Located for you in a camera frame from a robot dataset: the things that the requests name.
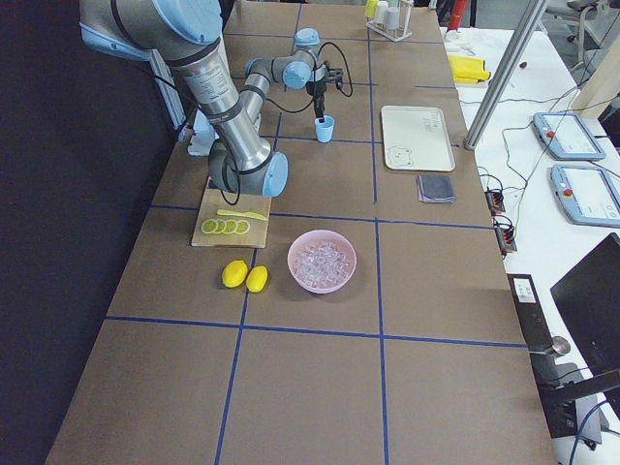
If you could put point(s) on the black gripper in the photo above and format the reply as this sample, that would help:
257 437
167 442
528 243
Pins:
317 90

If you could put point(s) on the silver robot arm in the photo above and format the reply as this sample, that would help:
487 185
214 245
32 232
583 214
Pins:
187 34

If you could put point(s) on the light blue cup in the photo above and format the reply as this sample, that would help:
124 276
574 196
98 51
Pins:
324 127

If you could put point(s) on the white cup rack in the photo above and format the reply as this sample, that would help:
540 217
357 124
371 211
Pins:
377 23

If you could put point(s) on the yellow upturned cup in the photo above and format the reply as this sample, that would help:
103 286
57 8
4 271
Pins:
370 8

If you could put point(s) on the white upturned cup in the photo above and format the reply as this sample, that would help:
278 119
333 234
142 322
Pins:
391 18

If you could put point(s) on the pile of clear ice cubes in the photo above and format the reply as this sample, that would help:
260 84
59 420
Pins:
322 264

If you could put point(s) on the cream bear tray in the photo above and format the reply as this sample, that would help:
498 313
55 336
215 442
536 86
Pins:
416 139

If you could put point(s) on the wooden cutting board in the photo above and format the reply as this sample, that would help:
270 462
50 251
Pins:
212 200

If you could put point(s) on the lemon slice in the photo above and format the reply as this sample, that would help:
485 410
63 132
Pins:
242 227
209 226
220 227
231 226

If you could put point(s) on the yellow plastic knife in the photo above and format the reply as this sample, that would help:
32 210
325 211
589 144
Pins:
247 215

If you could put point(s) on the grey folded cloth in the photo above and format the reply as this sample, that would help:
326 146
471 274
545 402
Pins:
434 188

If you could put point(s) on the pink bowl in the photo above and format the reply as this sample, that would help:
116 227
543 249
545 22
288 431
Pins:
321 235

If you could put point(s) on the yellow lemon near bowl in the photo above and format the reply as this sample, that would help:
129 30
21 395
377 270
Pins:
257 279

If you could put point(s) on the yellow lemon near edge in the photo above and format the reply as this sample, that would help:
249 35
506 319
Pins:
234 274

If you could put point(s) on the upper red black connector board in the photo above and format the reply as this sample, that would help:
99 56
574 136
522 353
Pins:
495 201

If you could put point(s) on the red black connector board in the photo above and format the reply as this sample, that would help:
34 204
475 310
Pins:
505 234
495 201

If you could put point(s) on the lower red black connector board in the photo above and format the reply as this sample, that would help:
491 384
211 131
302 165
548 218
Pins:
505 234

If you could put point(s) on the upper teach pendant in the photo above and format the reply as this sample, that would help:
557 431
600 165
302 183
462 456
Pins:
566 137

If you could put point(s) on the teach pendant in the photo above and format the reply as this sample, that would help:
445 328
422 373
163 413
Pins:
566 137
586 195

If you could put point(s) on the lower teach pendant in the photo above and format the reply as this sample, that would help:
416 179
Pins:
586 195

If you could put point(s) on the black labelled bar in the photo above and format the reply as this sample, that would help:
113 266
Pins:
530 314

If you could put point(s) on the black monitor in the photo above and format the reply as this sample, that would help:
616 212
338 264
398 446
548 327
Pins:
587 299

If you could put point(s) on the aluminium frame post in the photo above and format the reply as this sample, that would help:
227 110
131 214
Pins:
518 42

